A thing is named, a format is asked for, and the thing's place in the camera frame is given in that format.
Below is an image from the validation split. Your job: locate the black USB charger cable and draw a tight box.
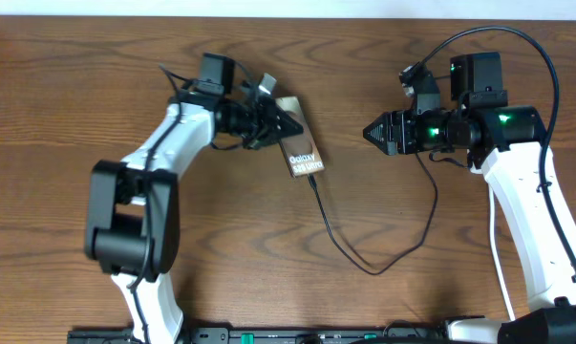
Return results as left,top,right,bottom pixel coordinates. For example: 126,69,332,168
307,152,439,277

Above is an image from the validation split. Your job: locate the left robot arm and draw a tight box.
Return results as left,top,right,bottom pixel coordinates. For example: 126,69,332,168
84,91,304,343

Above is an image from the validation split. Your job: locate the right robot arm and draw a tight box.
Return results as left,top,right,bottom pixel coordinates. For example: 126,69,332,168
363,106,576,343

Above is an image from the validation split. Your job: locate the white power strip cord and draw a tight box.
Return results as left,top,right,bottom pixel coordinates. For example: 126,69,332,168
486,186,517,322

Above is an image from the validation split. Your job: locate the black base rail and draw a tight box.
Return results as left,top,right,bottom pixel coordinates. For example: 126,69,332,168
66,326,499,344

